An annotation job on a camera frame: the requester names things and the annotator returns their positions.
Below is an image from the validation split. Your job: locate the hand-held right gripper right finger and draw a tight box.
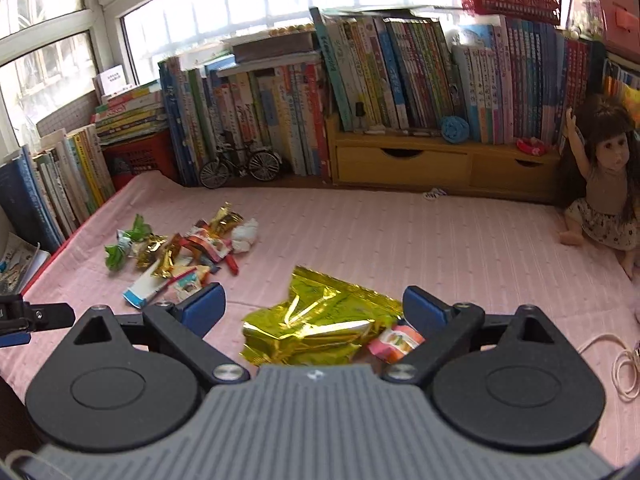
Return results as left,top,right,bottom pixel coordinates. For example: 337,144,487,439
382,285,556,386

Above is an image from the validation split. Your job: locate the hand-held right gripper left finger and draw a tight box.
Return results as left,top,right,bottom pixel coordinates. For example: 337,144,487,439
72,282,251,386

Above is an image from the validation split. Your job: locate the orange pink snack packet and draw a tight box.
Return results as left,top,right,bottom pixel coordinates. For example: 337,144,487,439
367,325,426,363

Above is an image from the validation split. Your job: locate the gold foil candy wrapper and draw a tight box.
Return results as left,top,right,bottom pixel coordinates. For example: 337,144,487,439
207,202,245,236
152,242,188,281

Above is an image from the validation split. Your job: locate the large gold foil snack bag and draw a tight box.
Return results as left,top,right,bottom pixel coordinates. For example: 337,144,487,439
240,266,405,367

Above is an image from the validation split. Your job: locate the pink white snack wrapper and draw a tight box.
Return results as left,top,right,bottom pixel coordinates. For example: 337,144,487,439
167,265,213,301

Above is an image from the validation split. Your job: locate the open booklet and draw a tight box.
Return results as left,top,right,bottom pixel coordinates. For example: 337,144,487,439
0,231,52,297

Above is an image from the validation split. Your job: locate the white blue tube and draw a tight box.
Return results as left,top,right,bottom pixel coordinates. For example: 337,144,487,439
123,267,173,309

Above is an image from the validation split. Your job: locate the red white snack wrapper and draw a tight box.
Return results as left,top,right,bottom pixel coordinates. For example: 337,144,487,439
185,225,233,263

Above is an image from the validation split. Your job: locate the white gold candy wrapper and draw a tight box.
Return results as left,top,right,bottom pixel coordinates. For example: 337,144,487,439
132,235,168,268

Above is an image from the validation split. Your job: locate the green white candy wrapper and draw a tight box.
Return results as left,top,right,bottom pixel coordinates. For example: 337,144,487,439
104,214,153,272

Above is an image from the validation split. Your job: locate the pink striped cloth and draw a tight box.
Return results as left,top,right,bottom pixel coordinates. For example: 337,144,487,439
0,170,640,466

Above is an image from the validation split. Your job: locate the wooden drawer organizer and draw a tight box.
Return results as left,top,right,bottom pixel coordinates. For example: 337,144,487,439
326,114,562,202

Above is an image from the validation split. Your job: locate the black toy bicycle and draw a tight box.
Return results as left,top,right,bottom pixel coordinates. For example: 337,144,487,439
199,141,283,190

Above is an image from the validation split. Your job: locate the red plastic crate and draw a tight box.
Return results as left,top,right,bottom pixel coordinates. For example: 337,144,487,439
102,129,180,192

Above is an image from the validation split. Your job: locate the blue knitted roll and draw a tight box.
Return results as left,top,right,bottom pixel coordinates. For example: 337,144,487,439
441,115,471,144

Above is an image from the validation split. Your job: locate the pink small toy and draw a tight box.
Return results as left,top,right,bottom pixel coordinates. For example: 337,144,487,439
516,137,549,157

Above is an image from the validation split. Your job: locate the stack of flat books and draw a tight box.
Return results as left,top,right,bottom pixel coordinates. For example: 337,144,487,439
94,82,169,147

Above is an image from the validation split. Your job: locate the brown-haired doll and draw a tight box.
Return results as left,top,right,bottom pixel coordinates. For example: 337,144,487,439
556,97,640,281

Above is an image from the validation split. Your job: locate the white paper sign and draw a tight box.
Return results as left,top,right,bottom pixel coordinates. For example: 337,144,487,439
95,64,127,97

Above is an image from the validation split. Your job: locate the brown box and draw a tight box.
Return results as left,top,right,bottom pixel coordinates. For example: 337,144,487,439
231,31,321,64

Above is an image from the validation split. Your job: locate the row of thin colourful books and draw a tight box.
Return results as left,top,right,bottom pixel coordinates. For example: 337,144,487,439
602,57,640,127

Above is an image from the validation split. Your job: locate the pink storage box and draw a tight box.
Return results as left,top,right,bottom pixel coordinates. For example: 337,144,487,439
589,0,640,52

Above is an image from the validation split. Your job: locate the white cable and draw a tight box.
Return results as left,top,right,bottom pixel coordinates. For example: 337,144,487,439
577,334,640,402

